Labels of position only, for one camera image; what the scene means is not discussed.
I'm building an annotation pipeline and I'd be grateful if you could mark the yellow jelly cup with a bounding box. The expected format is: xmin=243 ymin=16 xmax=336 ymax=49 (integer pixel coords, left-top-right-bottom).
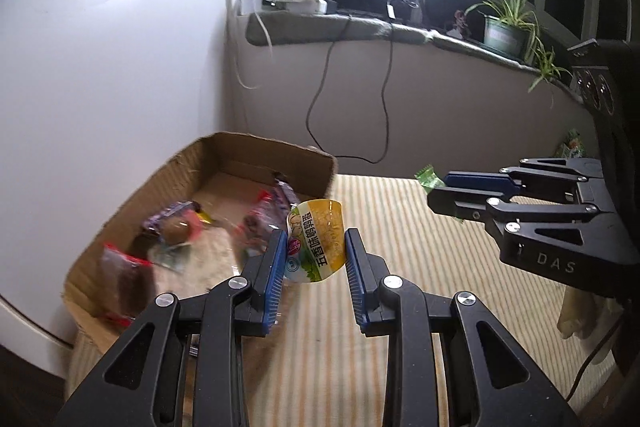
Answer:
xmin=284 ymin=198 xmax=346 ymax=284

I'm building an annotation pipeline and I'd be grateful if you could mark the blue snickers bar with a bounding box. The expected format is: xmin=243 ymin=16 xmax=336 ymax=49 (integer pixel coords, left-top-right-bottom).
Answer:
xmin=141 ymin=200 xmax=202 ymax=236

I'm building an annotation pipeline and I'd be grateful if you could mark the green snack packet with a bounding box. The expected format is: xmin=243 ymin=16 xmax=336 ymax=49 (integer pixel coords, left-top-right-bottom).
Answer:
xmin=414 ymin=165 xmax=446 ymax=194

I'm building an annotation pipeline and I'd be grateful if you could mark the striped beige table cloth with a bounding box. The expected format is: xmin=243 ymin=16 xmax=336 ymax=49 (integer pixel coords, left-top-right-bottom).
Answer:
xmin=64 ymin=173 xmax=616 ymax=427

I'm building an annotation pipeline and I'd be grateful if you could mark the brown round snack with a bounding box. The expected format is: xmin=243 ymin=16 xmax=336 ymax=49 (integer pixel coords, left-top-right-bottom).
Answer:
xmin=160 ymin=216 xmax=192 ymax=247

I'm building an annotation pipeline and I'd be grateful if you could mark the potted spider plant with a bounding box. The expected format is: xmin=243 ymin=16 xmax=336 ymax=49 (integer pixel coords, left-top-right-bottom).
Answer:
xmin=462 ymin=0 xmax=570 ymax=93

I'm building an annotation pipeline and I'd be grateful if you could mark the brown cardboard box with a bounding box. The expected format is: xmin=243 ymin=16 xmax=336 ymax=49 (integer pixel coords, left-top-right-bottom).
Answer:
xmin=63 ymin=132 xmax=337 ymax=353

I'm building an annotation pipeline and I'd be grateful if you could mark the lamp tripod stand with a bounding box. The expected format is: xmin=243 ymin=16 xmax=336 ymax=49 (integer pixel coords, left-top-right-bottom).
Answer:
xmin=386 ymin=0 xmax=424 ymax=27

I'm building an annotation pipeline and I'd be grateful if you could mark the grey window sill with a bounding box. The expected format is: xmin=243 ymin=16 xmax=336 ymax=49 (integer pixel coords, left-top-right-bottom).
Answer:
xmin=244 ymin=11 xmax=584 ymax=103

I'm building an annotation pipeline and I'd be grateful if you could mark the white cabinet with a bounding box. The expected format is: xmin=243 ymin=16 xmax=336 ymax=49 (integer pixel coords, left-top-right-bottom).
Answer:
xmin=1 ymin=0 xmax=227 ymax=377

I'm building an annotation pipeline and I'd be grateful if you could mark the black cable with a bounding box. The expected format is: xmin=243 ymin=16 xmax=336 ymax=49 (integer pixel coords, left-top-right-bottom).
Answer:
xmin=304 ymin=13 xmax=354 ymax=153
xmin=339 ymin=24 xmax=396 ymax=166

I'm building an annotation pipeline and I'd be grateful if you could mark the white cable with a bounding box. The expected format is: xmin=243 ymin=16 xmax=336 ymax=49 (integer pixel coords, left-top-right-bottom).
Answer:
xmin=226 ymin=0 xmax=274 ymax=90

